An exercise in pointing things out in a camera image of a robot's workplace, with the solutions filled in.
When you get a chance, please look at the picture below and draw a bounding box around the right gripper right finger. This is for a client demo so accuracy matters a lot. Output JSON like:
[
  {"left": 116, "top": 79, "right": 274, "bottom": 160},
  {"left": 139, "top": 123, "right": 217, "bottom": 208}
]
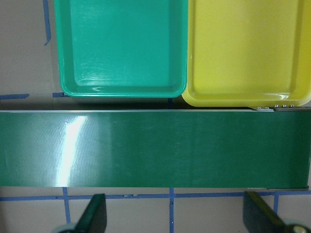
[{"left": 243, "top": 191, "right": 311, "bottom": 233}]

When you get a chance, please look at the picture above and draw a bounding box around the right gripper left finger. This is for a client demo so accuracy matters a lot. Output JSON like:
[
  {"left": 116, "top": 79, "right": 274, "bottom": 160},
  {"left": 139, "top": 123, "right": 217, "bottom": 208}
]
[{"left": 52, "top": 194, "right": 107, "bottom": 233}]

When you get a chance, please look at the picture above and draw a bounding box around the green conveyor belt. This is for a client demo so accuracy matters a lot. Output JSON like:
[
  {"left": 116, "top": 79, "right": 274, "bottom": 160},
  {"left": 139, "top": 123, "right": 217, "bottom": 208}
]
[{"left": 0, "top": 110, "right": 311, "bottom": 188}]

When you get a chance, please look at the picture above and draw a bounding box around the yellow plastic tray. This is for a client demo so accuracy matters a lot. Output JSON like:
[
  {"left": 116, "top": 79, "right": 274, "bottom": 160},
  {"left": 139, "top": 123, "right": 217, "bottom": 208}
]
[{"left": 182, "top": 0, "right": 311, "bottom": 107}]

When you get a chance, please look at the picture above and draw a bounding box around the green plastic tray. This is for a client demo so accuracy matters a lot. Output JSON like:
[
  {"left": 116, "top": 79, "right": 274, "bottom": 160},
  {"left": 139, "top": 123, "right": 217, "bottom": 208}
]
[{"left": 54, "top": 0, "right": 188, "bottom": 98}]

